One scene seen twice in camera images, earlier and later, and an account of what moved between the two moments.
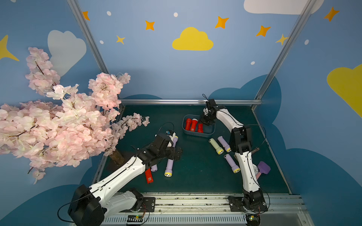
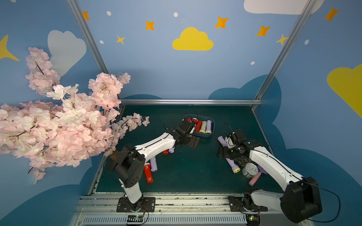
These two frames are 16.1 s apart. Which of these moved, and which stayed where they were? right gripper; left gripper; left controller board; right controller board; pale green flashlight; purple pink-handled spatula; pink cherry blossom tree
Moved: pale green flashlight; left gripper; right gripper
Stayed: pink cherry blossom tree; left controller board; right controller board; purple pink-handled spatula
